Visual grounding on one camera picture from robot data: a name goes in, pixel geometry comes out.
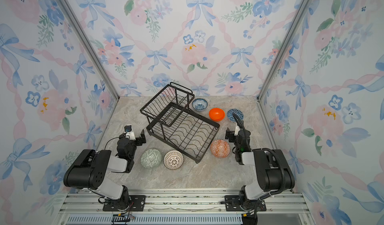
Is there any red geometric pattern bowl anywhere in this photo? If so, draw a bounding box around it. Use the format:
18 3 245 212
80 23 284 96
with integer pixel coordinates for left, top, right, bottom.
210 140 230 158

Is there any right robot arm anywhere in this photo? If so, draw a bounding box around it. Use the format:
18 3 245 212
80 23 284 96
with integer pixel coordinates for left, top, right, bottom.
225 126 295 210

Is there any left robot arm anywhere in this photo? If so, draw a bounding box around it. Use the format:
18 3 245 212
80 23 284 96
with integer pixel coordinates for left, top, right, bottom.
64 125 146 213

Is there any black wire dish rack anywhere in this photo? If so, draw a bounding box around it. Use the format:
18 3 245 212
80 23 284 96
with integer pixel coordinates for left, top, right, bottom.
140 82 220 164

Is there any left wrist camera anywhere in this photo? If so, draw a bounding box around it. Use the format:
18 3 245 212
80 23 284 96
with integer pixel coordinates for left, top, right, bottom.
124 125 136 141

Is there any aluminium corner post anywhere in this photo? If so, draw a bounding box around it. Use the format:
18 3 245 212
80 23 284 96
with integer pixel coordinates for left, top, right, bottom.
57 0 120 101
257 0 312 103

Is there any aluminium mounting rail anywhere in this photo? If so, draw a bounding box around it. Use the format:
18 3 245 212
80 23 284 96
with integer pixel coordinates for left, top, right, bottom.
53 189 315 225

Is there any right aluminium corner post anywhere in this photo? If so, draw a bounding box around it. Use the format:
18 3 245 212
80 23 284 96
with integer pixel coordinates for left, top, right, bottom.
257 0 312 103

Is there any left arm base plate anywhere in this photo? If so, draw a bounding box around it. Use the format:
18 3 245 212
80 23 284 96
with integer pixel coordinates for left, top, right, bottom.
103 195 147 212

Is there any blue floral bowl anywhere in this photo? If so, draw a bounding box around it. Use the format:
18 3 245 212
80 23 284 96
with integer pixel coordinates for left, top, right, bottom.
192 98 208 111

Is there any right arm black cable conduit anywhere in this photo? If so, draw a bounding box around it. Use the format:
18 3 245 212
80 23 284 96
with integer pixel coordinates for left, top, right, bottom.
231 112 287 196

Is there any blue triangle pattern bowl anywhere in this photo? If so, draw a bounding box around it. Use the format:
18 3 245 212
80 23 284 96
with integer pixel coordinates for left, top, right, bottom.
227 109 244 122

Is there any left aluminium corner post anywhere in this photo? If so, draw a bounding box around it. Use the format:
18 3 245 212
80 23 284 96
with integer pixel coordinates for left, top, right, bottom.
57 0 120 101

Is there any green geometric pattern bowl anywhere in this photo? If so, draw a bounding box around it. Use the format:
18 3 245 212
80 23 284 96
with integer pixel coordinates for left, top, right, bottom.
141 149 162 169

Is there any brown white pattern bowl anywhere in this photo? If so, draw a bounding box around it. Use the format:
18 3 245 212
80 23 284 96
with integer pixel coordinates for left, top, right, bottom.
164 150 184 170

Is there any orange plastic bowl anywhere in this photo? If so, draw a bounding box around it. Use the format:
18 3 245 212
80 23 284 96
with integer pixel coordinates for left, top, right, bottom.
209 108 226 122

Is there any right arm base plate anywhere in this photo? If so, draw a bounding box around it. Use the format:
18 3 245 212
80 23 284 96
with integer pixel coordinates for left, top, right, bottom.
221 195 267 213

